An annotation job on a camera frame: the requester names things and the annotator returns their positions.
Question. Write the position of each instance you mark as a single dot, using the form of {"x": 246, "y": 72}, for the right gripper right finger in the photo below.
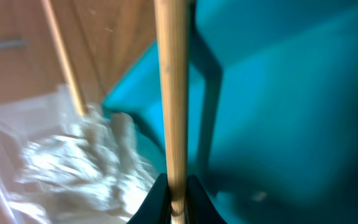
{"x": 199, "y": 208}

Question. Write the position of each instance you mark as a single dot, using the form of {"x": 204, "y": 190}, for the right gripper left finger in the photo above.
{"x": 155, "y": 209}

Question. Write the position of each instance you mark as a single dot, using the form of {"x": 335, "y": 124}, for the white tissue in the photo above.
{"x": 96, "y": 175}

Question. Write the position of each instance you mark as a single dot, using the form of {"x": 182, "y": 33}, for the wooden chopstick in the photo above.
{"x": 171, "y": 18}
{"x": 64, "y": 60}

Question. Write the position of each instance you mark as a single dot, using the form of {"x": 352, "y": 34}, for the teal plastic tray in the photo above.
{"x": 273, "y": 109}

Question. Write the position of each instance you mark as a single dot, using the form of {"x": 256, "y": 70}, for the clear plastic bin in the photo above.
{"x": 24, "y": 121}

